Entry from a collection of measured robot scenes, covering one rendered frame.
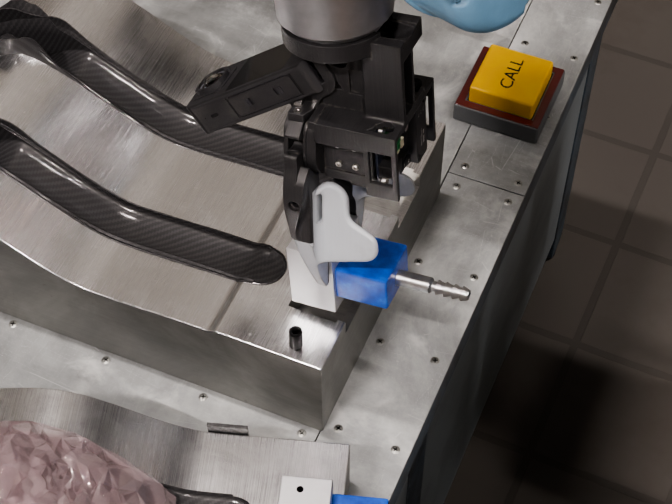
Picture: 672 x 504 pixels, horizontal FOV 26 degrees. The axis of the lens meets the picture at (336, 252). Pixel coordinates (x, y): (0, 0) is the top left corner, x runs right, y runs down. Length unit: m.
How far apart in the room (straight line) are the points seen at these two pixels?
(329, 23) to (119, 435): 0.35
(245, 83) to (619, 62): 1.62
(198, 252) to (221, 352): 0.09
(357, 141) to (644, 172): 1.48
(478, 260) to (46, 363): 0.37
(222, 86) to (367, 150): 0.12
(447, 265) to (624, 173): 1.17
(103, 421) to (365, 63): 0.33
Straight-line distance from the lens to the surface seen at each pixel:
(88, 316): 1.16
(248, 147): 1.20
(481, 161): 1.30
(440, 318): 1.20
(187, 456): 1.07
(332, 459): 1.06
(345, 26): 0.89
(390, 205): 1.18
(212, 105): 0.99
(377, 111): 0.94
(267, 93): 0.96
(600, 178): 2.36
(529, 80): 1.32
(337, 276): 1.05
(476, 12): 0.77
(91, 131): 1.19
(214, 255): 1.13
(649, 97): 2.49
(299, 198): 0.97
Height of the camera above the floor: 1.79
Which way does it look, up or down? 53 degrees down
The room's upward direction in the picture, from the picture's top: straight up
